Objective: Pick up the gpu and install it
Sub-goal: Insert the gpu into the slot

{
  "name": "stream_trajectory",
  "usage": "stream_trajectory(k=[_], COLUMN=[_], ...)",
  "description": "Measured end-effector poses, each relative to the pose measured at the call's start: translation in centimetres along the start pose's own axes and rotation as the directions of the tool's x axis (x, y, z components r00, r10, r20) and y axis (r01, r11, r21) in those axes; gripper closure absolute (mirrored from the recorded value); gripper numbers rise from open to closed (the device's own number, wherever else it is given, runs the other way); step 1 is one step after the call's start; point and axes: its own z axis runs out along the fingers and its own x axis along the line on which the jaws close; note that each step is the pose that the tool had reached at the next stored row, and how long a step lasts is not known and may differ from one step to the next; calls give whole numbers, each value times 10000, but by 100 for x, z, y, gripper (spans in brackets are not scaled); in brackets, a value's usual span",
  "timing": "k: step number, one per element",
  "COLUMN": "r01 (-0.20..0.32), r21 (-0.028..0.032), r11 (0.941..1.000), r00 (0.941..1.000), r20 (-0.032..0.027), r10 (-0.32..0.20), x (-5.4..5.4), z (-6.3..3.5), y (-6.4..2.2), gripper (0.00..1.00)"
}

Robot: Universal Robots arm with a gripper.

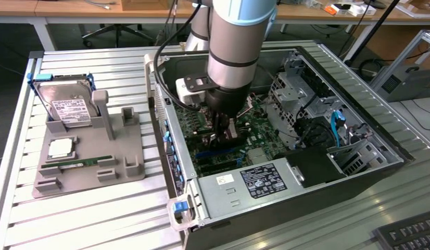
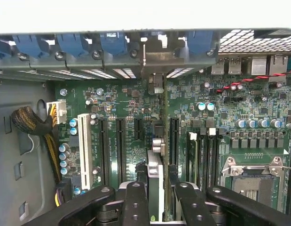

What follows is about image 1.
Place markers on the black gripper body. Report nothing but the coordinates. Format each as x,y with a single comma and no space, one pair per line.
224,101

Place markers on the graphics card with metal bracket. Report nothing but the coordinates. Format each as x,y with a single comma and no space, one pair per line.
231,145

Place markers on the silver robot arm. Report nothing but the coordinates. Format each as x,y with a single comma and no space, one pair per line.
235,39

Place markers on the green motherboard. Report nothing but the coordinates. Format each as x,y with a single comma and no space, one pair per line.
266,130

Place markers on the silver chipset heatsink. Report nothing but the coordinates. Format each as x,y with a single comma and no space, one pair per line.
258,156

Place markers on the black expansion slot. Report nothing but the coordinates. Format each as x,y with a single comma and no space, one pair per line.
218,168

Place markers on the silver drive cage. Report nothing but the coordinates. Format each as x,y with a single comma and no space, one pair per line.
286,117

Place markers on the gray power supply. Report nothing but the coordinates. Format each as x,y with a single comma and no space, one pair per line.
228,198

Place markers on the black fan shroud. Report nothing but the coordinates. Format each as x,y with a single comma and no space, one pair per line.
311,166

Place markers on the blue case latch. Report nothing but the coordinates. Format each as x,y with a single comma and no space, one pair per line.
179,207

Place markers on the open black PC case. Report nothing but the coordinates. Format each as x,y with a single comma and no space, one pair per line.
304,208

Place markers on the gray parts rack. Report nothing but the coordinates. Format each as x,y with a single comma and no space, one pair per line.
92,145

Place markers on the black office chair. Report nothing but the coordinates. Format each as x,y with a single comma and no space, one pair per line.
117,31

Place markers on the green RAM stick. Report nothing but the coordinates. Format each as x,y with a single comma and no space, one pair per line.
75,162

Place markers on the hard disk with blue carrier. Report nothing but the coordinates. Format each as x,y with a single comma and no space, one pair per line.
67,104

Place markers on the brown cardboard box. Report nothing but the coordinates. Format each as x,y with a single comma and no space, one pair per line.
135,5

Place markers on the silver CPU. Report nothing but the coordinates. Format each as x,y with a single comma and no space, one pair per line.
61,148

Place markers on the orange white box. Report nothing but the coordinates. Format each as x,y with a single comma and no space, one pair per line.
330,10

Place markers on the black tripod pole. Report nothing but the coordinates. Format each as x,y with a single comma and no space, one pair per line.
374,28

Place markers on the gray computer box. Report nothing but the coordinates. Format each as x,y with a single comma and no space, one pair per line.
409,86

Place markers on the wooden desk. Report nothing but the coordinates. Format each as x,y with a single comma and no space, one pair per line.
382,11
13,7

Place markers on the black keyboard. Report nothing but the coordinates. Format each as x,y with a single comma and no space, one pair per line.
409,234

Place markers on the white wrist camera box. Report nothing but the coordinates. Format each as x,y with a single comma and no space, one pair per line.
187,91

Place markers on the aluminium frame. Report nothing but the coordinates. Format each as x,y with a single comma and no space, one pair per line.
410,49

